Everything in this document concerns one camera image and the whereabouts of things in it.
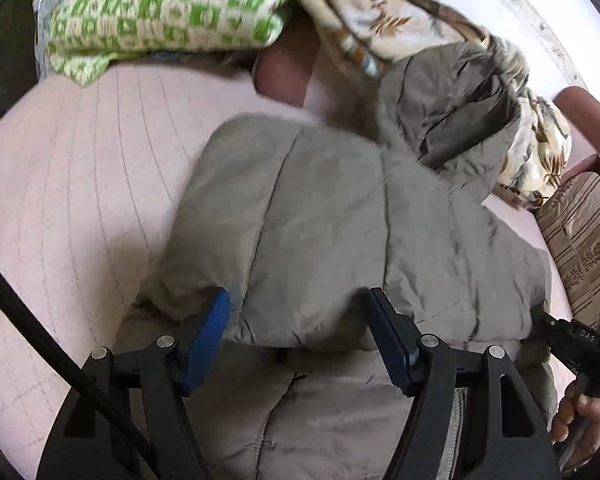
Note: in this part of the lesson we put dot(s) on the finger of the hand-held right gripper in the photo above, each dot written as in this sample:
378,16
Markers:
544,324

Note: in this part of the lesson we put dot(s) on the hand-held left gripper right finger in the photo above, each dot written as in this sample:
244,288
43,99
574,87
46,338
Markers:
387,330

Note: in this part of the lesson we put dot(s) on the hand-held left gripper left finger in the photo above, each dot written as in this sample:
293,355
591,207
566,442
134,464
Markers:
211,330

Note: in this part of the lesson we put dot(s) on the grey quilted jacket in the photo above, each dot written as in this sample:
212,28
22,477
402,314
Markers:
330,220

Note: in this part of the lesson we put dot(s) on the person's right hand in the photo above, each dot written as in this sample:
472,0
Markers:
585,420

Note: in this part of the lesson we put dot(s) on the striped sofa cushion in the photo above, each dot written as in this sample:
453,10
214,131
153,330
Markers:
590,240

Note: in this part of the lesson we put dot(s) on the pink quilted bed sheet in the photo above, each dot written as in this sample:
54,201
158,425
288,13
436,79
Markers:
80,160

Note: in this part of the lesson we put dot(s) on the brown pillow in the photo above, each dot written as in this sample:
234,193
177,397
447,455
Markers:
285,70

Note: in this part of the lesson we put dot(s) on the green checkered pillow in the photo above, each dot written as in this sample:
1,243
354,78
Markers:
155,10

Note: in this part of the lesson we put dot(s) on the floral beige blanket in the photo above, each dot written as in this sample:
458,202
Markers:
405,5

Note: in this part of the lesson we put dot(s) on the dark glass cabinet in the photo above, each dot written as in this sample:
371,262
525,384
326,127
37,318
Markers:
5,60

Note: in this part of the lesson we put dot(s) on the clear plastic bag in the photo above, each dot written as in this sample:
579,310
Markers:
42,5

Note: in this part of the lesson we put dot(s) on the brown sofa frame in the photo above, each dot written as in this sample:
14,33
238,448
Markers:
590,105

